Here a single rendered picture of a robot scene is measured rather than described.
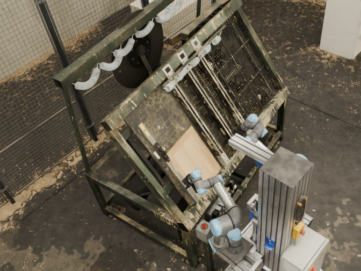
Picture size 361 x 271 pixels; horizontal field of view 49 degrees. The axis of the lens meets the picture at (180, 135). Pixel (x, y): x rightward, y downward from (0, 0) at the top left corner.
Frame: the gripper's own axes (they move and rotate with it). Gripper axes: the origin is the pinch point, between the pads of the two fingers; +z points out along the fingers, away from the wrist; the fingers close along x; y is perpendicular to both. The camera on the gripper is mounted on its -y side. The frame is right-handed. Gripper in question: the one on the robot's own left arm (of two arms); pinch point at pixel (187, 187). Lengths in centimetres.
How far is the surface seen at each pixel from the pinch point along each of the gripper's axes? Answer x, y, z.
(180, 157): -26.4, 27.0, 26.0
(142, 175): 16.6, 36.0, 16.2
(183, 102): -59, 62, 7
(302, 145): -211, -55, 123
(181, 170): -19.8, 17.5, 29.7
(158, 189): 12.8, 17.9, 20.7
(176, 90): -58, 74, -1
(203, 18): -156, 126, 16
